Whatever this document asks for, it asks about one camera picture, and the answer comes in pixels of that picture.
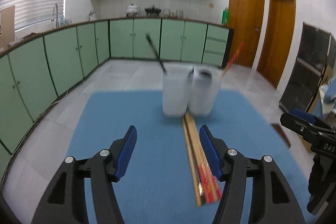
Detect red patterned chopstick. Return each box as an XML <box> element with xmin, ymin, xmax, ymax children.
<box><xmin>188</xmin><ymin>113</ymin><xmax>219</xmax><ymax>202</ymax></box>

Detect red-handled chopstick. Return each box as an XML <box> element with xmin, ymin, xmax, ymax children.
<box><xmin>186</xmin><ymin>113</ymin><xmax>214</xmax><ymax>204</ymax></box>

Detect plain bamboo chopstick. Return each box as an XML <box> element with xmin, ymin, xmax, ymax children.
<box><xmin>182</xmin><ymin>117</ymin><xmax>203</xmax><ymax>207</ymax></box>

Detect green lower kitchen cabinets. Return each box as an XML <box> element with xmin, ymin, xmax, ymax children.
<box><xmin>1</xmin><ymin>18</ymin><xmax>234</xmax><ymax>172</ymax></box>

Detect brown wooden stool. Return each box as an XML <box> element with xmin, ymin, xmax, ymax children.
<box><xmin>271</xmin><ymin>123</ymin><xmax>291</xmax><ymax>148</ymax></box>

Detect blue table mat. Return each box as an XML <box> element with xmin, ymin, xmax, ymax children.
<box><xmin>67</xmin><ymin>90</ymin><xmax>315</xmax><ymax>223</ymax></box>

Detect right wooden door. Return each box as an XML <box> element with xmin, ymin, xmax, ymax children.
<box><xmin>257</xmin><ymin>0</ymin><xmax>295</xmax><ymax>88</ymax></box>

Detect wooden door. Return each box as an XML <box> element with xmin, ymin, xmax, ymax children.
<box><xmin>257</xmin><ymin>0</ymin><xmax>295</xmax><ymax>88</ymax></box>
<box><xmin>228</xmin><ymin>0</ymin><xmax>265</xmax><ymax>68</ymax></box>

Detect red chopstick in holder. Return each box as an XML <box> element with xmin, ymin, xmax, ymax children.
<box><xmin>221</xmin><ymin>42</ymin><xmax>244</xmax><ymax>78</ymax></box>

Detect black spoon right compartment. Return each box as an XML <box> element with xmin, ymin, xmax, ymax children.
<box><xmin>199</xmin><ymin>69</ymin><xmax>212</xmax><ymax>78</ymax></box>

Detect black spoon compartment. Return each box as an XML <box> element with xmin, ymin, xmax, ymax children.
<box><xmin>187</xmin><ymin>67</ymin><xmax>195</xmax><ymax>79</ymax></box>
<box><xmin>199</xmin><ymin>69</ymin><xmax>212</xmax><ymax>78</ymax></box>

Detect black spoon left compartment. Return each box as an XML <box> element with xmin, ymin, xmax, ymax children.
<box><xmin>187</xmin><ymin>67</ymin><xmax>195</xmax><ymax>79</ymax></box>

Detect white twin utensil holder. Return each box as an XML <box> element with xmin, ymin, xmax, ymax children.
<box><xmin>162</xmin><ymin>64</ymin><xmax>222</xmax><ymax>117</ymax></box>

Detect green bottle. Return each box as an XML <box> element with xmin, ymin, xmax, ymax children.
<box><xmin>222</xmin><ymin>7</ymin><xmax>230</xmax><ymax>26</ymax></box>

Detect left wooden door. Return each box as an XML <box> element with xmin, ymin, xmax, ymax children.
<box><xmin>228</xmin><ymin>0</ymin><xmax>265</xmax><ymax>68</ymax></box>

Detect black chopstick in holder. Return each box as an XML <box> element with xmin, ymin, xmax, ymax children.
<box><xmin>146</xmin><ymin>33</ymin><xmax>167</xmax><ymax>75</ymax></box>

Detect chrome sink faucet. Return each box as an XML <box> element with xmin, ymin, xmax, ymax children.
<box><xmin>51</xmin><ymin>3</ymin><xmax>59</xmax><ymax>28</ymax></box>

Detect black wok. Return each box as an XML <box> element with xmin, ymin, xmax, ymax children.
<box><xmin>144</xmin><ymin>6</ymin><xmax>162</xmax><ymax>17</ymax></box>

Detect cardboard board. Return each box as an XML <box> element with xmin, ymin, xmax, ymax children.
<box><xmin>0</xmin><ymin>6</ymin><xmax>15</xmax><ymax>50</ymax></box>

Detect white pot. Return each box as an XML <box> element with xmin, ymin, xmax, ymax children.
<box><xmin>126</xmin><ymin>3</ymin><xmax>138</xmax><ymax>17</ymax></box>

